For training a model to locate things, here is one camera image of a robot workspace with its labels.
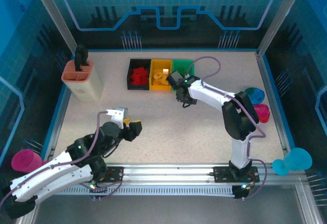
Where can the pink plastic cup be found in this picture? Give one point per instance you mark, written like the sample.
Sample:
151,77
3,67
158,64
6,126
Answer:
24,161

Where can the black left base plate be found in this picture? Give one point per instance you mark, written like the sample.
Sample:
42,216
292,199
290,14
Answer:
116,174

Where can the aluminium frame post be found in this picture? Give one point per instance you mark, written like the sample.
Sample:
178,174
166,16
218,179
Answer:
55,17
281,17

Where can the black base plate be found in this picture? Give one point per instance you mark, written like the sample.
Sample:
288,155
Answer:
219,174
116,174

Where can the light blue plastic vase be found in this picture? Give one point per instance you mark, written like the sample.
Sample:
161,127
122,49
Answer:
297,160

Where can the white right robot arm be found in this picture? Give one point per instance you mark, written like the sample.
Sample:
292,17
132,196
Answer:
212,94

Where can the yellow half-round lego brick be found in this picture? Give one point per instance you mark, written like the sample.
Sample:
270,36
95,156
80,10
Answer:
159,81

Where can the yellow plastic bin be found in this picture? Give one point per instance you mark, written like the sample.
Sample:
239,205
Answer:
161,64

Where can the cream utensil holder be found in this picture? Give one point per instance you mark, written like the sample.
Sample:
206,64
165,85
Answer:
81,86

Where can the black plastic bin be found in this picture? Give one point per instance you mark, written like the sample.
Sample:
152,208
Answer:
138,62

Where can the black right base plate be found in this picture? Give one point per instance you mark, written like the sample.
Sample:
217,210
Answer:
219,174

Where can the aluminium mounting rail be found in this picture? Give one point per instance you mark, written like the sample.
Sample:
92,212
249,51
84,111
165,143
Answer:
166,174

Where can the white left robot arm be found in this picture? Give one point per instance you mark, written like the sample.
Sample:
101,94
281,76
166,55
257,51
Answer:
51,180

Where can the green plastic bin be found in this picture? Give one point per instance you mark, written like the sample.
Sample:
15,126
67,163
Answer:
182,63

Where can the yellow round printed lego brick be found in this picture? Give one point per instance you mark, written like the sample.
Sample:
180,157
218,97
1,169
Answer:
159,76

